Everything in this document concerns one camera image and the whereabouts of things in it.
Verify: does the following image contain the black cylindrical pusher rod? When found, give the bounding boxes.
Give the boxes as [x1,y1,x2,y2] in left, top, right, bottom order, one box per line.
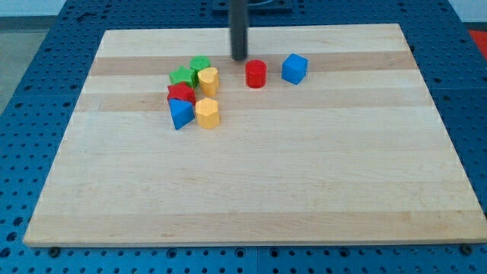
[229,0,249,61]

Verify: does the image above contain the blue triangle block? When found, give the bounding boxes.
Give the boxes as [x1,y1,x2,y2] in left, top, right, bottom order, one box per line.
[169,99,195,130]

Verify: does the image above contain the yellow heart block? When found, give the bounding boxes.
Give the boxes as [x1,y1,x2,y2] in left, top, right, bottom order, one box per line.
[198,67,220,97]

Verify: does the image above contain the green cylinder block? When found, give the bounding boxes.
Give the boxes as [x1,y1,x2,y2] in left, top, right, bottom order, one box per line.
[189,56,211,73]

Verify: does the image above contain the green star block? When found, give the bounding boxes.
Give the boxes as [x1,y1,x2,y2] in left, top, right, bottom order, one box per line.
[169,66,198,88]

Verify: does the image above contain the red cylinder block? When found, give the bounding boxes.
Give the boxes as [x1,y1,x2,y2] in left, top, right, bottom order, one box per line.
[245,59,267,88]

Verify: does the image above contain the red star-shaped block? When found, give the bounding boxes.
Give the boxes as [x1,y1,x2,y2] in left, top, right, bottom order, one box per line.
[167,82,196,106]

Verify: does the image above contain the yellow hexagon block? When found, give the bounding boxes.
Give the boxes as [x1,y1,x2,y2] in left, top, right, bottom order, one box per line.
[196,98,220,129]

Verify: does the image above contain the blue cube block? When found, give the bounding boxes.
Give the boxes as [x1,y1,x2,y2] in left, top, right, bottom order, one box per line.
[282,53,308,84]

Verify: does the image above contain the light wooden board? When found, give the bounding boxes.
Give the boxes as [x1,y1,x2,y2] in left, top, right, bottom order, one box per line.
[24,24,486,247]

